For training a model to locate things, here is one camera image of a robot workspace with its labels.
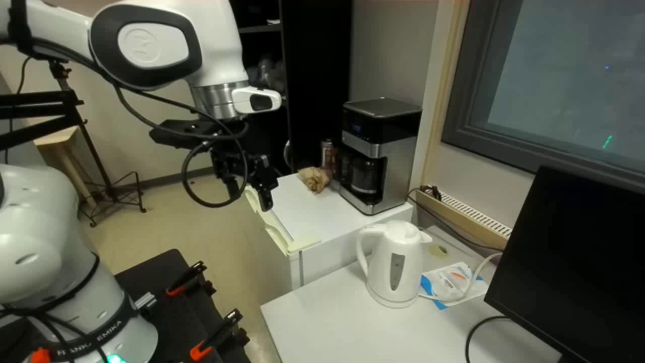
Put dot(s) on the black steel coffee machine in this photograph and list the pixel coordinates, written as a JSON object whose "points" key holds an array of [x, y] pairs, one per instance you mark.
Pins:
{"points": [[376, 155]]}

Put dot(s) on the black computer monitor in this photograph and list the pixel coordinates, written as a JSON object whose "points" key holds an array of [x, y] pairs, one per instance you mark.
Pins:
{"points": [[573, 271]]}

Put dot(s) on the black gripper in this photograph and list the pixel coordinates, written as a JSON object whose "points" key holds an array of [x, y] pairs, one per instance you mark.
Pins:
{"points": [[230, 153]]}

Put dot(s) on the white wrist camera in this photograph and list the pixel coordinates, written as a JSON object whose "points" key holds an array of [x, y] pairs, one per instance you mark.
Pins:
{"points": [[253, 99]]}

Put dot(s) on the wooden stool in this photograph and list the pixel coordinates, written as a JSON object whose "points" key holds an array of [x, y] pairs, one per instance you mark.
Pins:
{"points": [[58, 153]]}

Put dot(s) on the black orange clamp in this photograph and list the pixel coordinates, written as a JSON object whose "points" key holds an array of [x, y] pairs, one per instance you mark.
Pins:
{"points": [[185, 280], [220, 333]]}

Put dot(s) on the white blue paper packet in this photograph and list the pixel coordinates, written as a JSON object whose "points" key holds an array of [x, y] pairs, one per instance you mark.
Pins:
{"points": [[452, 286]]}

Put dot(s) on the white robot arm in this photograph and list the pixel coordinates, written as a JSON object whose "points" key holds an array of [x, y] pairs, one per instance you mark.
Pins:
{"points": [[48, 276]]}

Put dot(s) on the crumpled brown paper bag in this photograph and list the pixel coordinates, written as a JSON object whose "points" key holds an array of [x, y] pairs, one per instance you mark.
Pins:
{"points": [[314, 178]]}

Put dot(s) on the black camera tripod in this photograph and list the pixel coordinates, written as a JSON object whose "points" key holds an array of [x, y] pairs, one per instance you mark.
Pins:
{"points": [[32, 115]]}

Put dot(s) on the white mini fridge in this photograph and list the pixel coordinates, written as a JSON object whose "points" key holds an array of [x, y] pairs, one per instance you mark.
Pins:
{"points": [[304, 235]]}

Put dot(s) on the black shelf unit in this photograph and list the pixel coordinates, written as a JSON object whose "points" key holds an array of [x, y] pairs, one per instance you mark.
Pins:
{"points": [[303, 52]]}

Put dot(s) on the white electric kettle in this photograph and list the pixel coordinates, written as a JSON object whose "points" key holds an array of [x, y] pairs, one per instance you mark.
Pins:
{"points": [[392, 261]]}

